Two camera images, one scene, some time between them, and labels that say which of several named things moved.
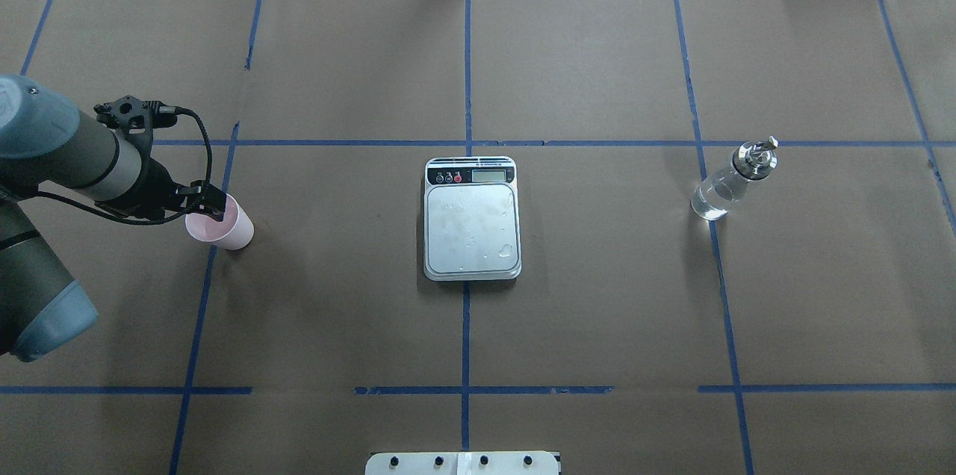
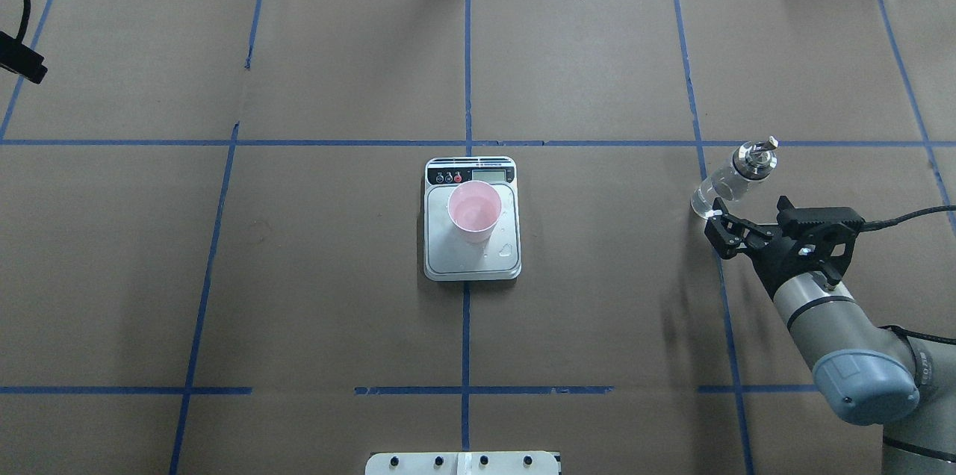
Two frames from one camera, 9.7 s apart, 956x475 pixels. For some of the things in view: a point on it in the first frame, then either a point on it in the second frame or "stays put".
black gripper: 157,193 -> 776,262
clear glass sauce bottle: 722,190 stays put
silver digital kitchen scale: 470,218 stays put
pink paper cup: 234,231 -> 474,207
